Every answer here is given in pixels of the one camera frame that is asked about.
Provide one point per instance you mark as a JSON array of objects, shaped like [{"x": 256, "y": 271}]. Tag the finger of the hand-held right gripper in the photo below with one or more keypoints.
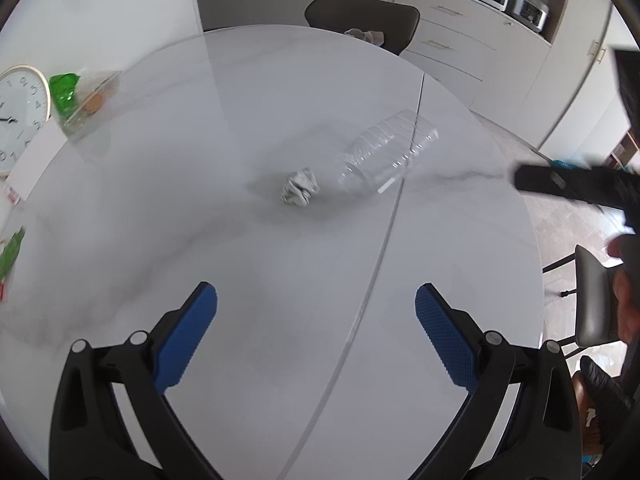
[
  {"x": 631, "y": 85},
  {"x": 550, "y": 180}
]

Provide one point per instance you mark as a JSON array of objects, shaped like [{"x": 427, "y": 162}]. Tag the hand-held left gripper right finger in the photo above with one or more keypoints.
[{"x": 445, "y": 340}]

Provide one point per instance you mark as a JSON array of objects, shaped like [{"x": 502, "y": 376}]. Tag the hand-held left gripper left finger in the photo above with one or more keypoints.
[{"x": 185, "y": 340}]

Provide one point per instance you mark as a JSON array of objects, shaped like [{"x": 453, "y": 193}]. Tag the clear plastic bottle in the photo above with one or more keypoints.
[{"x": 385, "y": 152}]

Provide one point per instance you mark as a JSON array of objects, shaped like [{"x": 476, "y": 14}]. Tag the paper ball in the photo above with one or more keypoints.
[{"x": 300, "y": 187}]

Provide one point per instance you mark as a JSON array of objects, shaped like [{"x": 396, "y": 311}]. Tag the person's right hand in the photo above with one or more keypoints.
[{"x": 627, "y": 249}]

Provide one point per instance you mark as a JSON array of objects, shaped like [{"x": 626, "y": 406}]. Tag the blue plastic bag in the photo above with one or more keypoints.
[{"x": 562, "y": 163}]

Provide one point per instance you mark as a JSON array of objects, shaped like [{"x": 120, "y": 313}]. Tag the tall white cabinet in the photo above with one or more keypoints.
[{"x": 575, "y": 85}]

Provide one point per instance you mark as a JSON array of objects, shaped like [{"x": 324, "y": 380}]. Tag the white bookshelf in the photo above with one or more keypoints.
[{"x": 627, "y": 147}]

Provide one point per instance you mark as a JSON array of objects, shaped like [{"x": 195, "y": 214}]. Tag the grey chair with black legs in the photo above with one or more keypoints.
[
  {"x": 592, "y": 300},
  {"x": 350, "y": 10}
]

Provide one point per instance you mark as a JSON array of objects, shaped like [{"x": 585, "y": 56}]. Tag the white cabinet drawer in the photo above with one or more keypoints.
[
  {"x": 452, "y": 87},
  {"x": 442, "y": 52},
  {"x": 450, "y": 17}
]

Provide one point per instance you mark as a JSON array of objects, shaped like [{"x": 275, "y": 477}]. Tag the green snack wrapper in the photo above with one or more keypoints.
[{"x": 10, "y": 255}]

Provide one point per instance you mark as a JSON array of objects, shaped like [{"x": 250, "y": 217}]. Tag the beige tote bag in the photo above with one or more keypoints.
[{"x": 370, "y": 36}]

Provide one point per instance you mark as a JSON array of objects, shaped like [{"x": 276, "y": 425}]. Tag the white cardboard box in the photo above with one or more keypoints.
[{"x": 37, "y": 160}]

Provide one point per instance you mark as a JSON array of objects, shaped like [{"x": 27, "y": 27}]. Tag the clear plastic container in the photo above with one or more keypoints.
[{"x": 90, "y": 110}]

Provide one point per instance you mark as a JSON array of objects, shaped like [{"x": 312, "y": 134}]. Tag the green snack packet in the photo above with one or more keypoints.
[{"x": 64, "y": 92}]

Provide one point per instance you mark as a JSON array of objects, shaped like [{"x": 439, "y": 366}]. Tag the white wall clock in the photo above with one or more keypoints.
[{"x": 20, "y": 120}]

